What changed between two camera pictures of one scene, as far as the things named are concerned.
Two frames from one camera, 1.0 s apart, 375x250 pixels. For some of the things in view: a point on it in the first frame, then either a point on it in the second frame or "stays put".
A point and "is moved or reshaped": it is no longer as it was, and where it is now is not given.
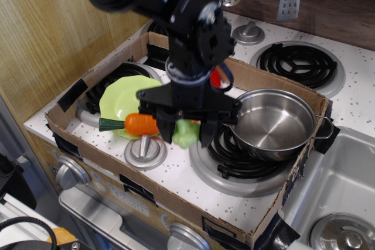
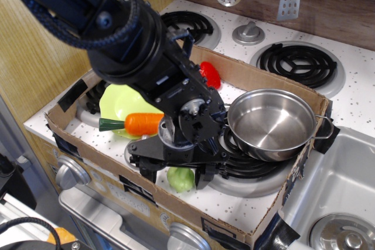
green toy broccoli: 186,133 is moved or reshaped
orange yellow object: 62,236 stays put
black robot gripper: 191,102 -> 203,154
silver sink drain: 343,231 stays put
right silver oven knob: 183,237 stays put
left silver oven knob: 70,174 stays put
